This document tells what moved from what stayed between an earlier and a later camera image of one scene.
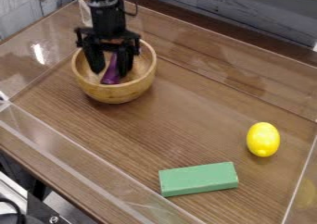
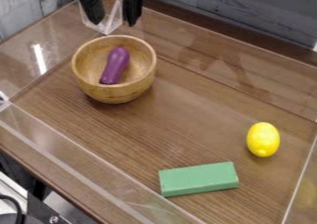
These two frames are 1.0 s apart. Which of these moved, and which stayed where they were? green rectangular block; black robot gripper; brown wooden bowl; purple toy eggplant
Moved: black robot gripper
Stayed: purple toy eggplant; brown wooden bowl; green rectangular block
